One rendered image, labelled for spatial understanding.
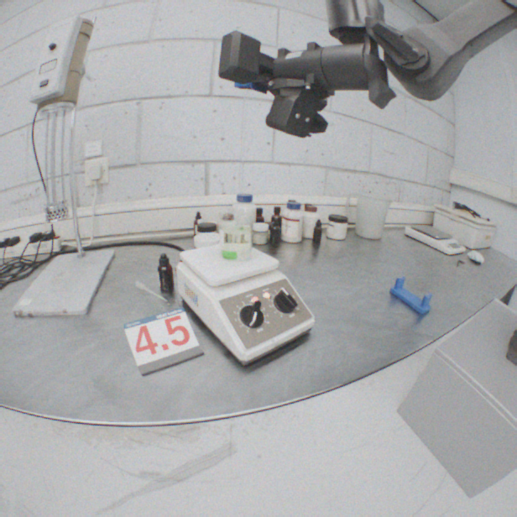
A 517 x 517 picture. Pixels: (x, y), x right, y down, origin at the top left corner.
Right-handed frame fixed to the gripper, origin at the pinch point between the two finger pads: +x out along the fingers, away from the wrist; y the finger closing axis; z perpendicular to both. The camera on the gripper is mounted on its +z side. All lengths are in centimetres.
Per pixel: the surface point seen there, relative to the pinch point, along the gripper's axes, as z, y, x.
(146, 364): 35.4, -18.3, -1.7
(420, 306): 33.9, 22.8, -25.2
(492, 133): -33, 136, -53
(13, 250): 33, -45, 68
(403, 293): 34.0, 26.0, -20.4
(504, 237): 24, 129, -67
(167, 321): 32.4, -13.0, 1.1
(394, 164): 4, 96, 3
